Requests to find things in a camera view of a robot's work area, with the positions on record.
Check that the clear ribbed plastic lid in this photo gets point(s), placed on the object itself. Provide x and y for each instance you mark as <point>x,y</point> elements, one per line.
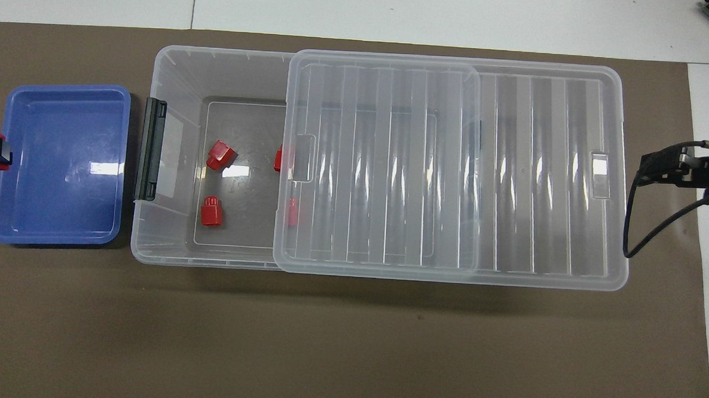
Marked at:
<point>541,171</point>

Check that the blue plastic tray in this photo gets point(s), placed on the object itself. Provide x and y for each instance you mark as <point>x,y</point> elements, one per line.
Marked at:
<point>55,204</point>

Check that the clear plastic storage box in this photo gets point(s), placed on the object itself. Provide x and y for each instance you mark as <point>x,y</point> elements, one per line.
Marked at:
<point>238,128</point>

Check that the brown table mat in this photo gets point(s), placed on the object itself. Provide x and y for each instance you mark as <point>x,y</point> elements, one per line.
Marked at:
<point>348,342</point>

